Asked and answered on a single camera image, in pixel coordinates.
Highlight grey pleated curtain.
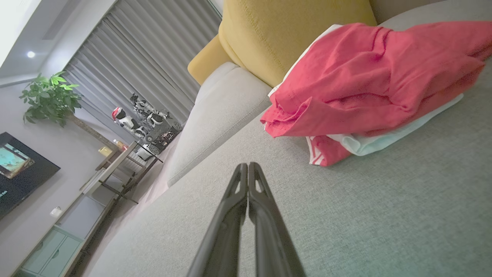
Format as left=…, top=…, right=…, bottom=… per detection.
left=63, top=0, right=224, bottom=145

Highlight grey fabric sofa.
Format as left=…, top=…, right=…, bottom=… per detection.
left=83, top=0, right=492, bottom=277

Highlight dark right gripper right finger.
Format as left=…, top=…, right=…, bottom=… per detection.
left=248, top=162, right=306, bottom=277

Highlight pale green tv cabinet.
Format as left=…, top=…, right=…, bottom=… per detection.
left=12, top=175, right=118, bottom=277

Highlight black flat television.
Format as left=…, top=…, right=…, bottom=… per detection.
left=0, top=132, right=61, bottom=220

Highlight red mesh shorts white stripes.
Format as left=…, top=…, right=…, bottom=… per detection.
left=260, top=21, right=492, bottom=139

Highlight grey sofa back cushion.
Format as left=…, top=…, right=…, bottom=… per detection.
left=166, top=62, right=273, bottom=188

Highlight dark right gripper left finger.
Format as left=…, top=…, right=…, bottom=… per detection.
left=187, top=163, right=248, bottom=277

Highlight white robot toy red cap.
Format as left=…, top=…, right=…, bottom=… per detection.
left=111, top=107, right=149, bottom=139

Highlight yellow cushion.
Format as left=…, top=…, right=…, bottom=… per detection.
left=187, top=0, right=378, bottom=88

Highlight small white bin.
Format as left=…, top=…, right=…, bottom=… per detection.
left=136, top=144, right=155, bottom=162

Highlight glass top side table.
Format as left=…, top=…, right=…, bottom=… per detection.
left=80, top=140, right=164, bottom=205

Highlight white black humanoid robot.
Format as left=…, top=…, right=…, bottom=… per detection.
left=130, top=93, right=172, bottom=128

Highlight green potted plant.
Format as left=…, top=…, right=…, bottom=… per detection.
left=20, top=71, right=120, bottom=151

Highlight red numbered jersey shirt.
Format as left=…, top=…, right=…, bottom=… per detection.
left=306, top=93, right=465, bottom=167

